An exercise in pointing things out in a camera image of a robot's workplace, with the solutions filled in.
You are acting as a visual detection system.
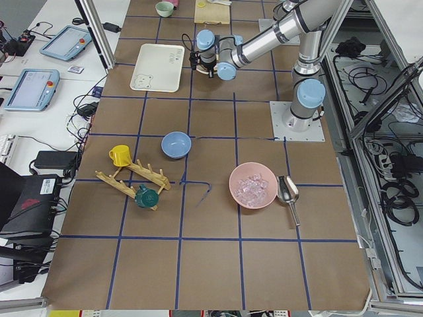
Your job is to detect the dark green mug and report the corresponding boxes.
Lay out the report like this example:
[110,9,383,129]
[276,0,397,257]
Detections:
[135,184,159,208]

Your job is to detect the black cloth bundle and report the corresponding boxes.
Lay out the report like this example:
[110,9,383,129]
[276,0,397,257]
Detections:
[335,36,366,58]

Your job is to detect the aluminium frame post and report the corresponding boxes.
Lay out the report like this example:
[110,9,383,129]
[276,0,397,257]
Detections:
[75,0,116,70]

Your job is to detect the wooden mug rack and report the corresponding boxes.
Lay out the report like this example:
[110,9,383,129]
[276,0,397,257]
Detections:
[95,158,173,211]

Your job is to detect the white keyboard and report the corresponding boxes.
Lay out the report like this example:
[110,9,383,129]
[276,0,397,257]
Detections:
[0,134,19,164]

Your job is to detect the blue bowl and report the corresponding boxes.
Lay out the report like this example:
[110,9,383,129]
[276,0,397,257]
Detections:
[161,131,192,159]

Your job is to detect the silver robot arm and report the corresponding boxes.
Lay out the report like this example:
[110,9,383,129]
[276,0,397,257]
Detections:
[190,1,342,132]

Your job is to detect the light green cup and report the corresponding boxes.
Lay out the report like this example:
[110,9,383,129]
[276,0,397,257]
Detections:
[155,1,174,18]

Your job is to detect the black power adapter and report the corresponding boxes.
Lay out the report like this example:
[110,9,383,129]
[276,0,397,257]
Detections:
[29,151,77,178]

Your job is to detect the clear ice cubes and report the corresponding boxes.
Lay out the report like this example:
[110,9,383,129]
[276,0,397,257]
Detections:
[235,174,268,207]

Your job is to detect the upper blue teach pendant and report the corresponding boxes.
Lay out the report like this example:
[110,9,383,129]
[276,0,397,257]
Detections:
[40,25,92,61]

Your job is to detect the brown paper table cover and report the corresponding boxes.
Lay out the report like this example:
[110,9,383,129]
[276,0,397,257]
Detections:
[42,1,369,310]

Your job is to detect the cream bear tray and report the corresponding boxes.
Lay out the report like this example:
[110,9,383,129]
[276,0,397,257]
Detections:
[130,44,185,93]

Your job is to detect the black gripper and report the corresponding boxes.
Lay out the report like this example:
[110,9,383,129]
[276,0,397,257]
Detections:
[189,52,217,79]

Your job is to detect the pink bowl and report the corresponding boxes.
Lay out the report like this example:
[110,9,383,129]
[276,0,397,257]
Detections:
[229,162,278,209]

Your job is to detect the metal scoop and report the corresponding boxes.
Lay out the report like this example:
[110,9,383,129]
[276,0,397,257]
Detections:
[277,176,301,227]

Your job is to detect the black computer box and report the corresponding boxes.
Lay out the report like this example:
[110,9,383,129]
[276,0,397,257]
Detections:
[1,163,62,240]

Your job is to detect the white round plate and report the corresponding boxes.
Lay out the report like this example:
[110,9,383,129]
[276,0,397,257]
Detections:
[196,65,209,75]

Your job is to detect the small black power brick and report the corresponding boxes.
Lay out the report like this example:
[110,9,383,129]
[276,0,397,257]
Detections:
[102,22,122,33]

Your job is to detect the wooden cutting board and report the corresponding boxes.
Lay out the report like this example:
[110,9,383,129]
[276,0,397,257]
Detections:
[194,0,232,24]

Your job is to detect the blue teach pendant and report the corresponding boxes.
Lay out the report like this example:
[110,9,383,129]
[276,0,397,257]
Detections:
[4,69,60,112]
[40,25,92,61]

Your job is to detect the yellow mug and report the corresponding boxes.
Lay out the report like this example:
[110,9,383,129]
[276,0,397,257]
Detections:
[108,145,132,167]

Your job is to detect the lower blue teach pendant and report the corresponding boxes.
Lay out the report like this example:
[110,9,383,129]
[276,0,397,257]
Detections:
[4,69,60,112]

